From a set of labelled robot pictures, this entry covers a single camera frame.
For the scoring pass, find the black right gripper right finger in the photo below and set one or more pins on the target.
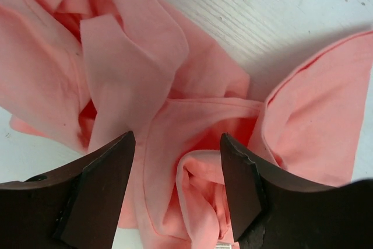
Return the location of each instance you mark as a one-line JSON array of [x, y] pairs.
[[272, 208]]

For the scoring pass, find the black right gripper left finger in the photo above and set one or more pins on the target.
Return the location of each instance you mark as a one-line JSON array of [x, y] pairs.
[[74, 206]]

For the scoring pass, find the salmon pink t shirt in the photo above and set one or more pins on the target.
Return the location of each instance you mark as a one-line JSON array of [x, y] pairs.
[[83, 72]]

